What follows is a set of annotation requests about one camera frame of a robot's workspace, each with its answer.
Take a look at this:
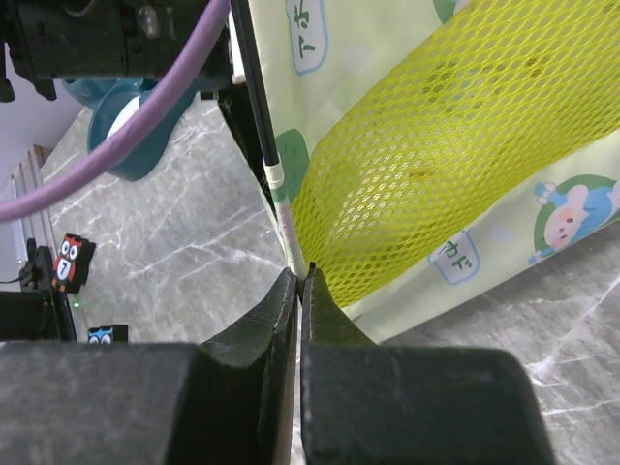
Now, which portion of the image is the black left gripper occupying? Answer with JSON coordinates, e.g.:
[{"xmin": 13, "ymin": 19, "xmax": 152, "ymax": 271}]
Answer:
[{"xmin": 1, "ymin": 0, "xmax": 207, "ymax": 101}]

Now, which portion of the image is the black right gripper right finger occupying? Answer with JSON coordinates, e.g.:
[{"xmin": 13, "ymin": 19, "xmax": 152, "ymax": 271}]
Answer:
[{"xmin": 300, "ymin": 267, "xmax": 555, "ymax": 464}]

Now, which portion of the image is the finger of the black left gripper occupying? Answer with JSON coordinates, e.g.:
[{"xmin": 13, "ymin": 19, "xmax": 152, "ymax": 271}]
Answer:
[{"xmin": 217, "ymin": 86, "xmax": 268, "ymax": 189}]

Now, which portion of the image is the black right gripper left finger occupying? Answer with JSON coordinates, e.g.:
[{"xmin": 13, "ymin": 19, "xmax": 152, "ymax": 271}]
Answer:
[{"xmin": 1, "ymin": 270, "xmax": 296, "ymax": 464}]

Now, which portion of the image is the green patterned pet tent fabric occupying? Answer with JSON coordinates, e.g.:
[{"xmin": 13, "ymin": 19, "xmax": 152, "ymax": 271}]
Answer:
[{"xmin": 249, "ymin": 1, "xmax": 619, "ymax": 342}]

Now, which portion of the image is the teal double pet bowl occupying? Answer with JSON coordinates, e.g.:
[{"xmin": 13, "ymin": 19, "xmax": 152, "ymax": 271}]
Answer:
[{"xmin": 62, "ymin": 77, "xmax": 200, "ymax": 183}]

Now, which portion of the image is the blue owl puzzle piece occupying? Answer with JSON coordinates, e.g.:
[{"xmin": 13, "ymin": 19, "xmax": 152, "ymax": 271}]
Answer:
[{"xmin": 87, "ymin": 325, "xmax": 129, "ymax": 345}]

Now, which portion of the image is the red owl puzzle piece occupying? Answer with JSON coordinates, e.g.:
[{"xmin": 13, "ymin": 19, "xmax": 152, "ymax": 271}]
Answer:
[{"xmin": 51, "ymin": 233, "xmax": 97, "ymax": 295}]

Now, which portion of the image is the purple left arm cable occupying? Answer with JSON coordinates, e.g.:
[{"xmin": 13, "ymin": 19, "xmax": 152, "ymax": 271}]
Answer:
[{"xmin": 0, "ymin": 0, "xmax": 232, "ymax": 225}]

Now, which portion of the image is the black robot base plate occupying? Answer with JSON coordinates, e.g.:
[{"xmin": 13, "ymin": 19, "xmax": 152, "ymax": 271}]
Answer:
[{"xmin": 1, "ymin": 238, "xmax": 78, "ymax": 343}]

